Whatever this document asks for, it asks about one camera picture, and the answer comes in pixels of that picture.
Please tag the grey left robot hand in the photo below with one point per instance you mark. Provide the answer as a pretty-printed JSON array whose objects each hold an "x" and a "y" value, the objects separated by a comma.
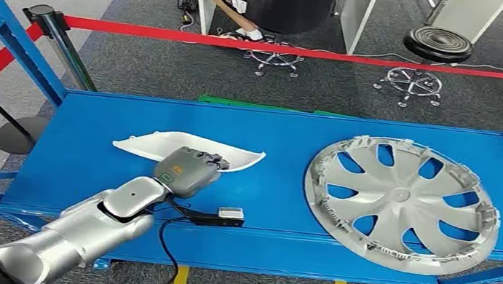
[{"x": 188, "y": 176}]

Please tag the blue metal shelf rack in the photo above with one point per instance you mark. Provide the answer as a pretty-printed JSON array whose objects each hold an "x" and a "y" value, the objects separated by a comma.
[{"x": 249, "y": 199}]

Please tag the person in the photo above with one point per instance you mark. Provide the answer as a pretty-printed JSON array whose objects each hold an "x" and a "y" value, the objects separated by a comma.
[{"x": 289, "y": 0}]

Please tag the chrome base stool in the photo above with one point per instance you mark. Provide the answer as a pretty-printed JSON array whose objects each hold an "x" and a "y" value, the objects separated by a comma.
[{"x": 274, "y": 58}]

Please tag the black round stool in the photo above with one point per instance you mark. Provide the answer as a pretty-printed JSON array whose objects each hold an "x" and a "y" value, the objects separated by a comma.
[{"x": 438, "y": 44}]

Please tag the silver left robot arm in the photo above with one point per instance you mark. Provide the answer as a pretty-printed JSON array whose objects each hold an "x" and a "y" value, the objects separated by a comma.
[{"x": 89, "y": 231}]

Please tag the silver wheel hubcap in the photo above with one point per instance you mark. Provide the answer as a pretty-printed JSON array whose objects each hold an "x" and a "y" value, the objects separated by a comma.
[{"x": 400, "y": 194}]

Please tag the white plastic body part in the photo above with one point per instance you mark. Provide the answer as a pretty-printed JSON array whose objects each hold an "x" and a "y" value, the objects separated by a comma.
[{"x": 149, "y": 144}]

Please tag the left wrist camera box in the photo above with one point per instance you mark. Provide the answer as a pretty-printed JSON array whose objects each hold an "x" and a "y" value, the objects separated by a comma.
[{"x": 231, "y": 213}]

